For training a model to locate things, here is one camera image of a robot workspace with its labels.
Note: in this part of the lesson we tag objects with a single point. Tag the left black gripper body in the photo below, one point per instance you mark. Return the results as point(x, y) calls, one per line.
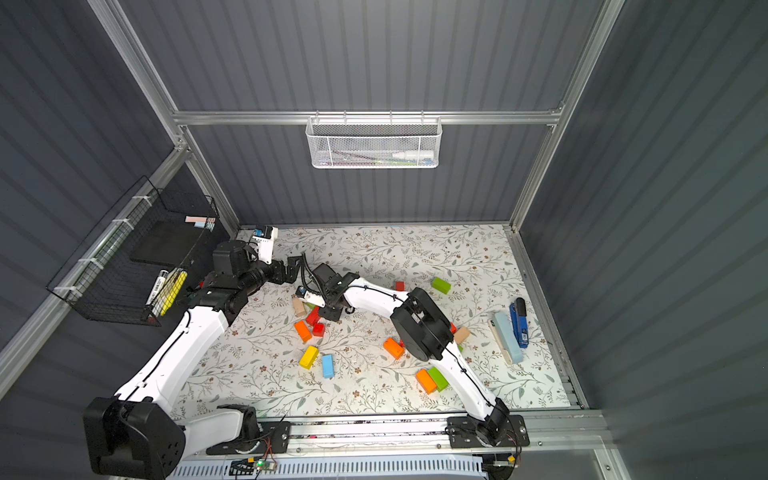
point(285, 270)

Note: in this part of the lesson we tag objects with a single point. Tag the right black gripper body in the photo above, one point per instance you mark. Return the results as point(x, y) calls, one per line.
point(324, 281)

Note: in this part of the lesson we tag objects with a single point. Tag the red long block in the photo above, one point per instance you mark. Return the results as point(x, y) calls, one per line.
point(313, 317)

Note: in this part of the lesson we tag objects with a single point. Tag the beige wooden block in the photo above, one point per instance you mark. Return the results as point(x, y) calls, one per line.
point(298, 307)

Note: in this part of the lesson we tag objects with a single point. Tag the light blue block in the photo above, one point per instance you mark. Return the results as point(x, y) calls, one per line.
point(328, 369)

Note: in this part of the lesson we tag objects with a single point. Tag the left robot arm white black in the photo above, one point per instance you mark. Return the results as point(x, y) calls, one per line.
point(132, 433)

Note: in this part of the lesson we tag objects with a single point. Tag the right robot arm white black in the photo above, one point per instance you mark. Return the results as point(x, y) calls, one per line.
point(425, 332)

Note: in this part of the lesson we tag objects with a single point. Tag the black notebook in basket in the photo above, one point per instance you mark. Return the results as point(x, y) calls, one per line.
point(168, 243)

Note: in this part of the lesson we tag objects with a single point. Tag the yellow highlighter pack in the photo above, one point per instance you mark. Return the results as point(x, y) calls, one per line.
point(169, 291)

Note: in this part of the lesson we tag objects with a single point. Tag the yellow block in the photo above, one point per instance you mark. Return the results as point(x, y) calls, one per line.
point(308, 357)

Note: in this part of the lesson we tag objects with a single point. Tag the orange block centre low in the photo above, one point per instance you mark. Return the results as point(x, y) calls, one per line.
point(394, 348)

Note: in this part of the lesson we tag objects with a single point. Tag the green block far right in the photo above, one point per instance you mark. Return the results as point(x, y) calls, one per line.
point(441, 285)

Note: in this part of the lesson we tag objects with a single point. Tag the orange block bottom pair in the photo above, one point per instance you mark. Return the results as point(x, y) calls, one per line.
point(426, 382)

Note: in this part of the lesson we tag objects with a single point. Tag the beige block right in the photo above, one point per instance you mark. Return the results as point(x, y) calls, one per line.
point(461, 335)

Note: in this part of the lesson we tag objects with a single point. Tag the green block bottom pair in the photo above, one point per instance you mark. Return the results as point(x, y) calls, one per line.
point(438, 378)

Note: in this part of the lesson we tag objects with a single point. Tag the blue stapler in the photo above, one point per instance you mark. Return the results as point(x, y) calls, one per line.
point(518, 316)

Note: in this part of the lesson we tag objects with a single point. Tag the small circuit board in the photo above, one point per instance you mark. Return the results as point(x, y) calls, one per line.
point(250, 468)

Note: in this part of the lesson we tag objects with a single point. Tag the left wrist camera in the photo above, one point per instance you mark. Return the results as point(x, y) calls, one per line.
point(262, 240)

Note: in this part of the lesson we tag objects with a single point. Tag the black wire mesh basket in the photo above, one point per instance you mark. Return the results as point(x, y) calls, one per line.
point(142, 269)

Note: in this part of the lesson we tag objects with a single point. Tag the white wire mesh basket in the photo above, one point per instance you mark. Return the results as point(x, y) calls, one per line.
point(374, 144)

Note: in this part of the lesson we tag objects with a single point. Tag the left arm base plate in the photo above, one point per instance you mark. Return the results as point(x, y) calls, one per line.
point(273, 436)

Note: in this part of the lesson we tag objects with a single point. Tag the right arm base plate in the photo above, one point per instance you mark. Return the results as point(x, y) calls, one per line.
point(465, 432)

